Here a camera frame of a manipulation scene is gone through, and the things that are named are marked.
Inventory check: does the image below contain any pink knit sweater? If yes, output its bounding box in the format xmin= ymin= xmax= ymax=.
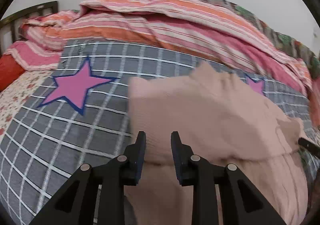
xmin=125 ymin=62 xmax=308 ymax=224

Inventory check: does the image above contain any grey checked star blanket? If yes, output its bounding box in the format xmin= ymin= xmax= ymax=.
xmin=0 ymin=39 xmax=316 ymax=225

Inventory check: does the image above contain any patchwork floral quilt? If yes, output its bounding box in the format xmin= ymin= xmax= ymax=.
xmin=200 ymin=0 xmax=319 ymax=80

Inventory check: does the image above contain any floral bed sheet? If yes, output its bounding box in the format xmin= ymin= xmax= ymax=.
xmin=0 ymin=70 xmax=53 ymax=140

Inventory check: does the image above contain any red embroidered pillow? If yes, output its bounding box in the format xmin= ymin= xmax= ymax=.
xmin=0 ymin=55 xmax=25 ymax=92

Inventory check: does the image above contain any pink orange striped quilt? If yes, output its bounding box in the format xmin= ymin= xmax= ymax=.
xmin=4 ymin=0 xmax=319 ymax=126

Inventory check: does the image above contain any dark wooden headboard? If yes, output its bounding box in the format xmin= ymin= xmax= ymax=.
xmin=1 ymin=0 xmax=59 ymax=55

